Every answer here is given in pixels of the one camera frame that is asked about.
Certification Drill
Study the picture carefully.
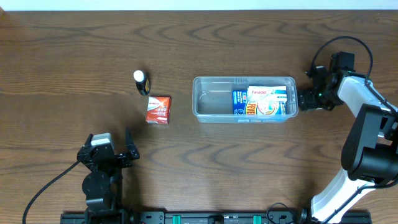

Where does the red medicine box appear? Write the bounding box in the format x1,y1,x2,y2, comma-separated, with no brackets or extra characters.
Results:
146,96,171,124

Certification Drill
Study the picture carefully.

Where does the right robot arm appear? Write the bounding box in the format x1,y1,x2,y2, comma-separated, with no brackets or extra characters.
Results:
296,52,397,223

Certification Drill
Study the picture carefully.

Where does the small black white-capped bottle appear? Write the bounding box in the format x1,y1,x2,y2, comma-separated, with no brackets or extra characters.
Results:
133,70,150,96

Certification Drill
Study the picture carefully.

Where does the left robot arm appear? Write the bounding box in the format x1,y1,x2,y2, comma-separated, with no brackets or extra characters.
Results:
77,129,140,212

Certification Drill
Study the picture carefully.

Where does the blue Kool Fever box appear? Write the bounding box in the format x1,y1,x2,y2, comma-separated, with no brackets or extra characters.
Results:
232,90,287,116

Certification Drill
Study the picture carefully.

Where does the clear plastic container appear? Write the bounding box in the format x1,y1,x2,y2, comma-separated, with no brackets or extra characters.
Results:
192,77,299,123

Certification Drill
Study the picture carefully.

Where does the white Panadol packet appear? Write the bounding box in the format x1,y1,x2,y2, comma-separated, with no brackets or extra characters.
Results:
247,86,287,101

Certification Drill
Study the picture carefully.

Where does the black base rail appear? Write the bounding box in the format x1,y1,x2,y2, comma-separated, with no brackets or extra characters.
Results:
60,210,373,224

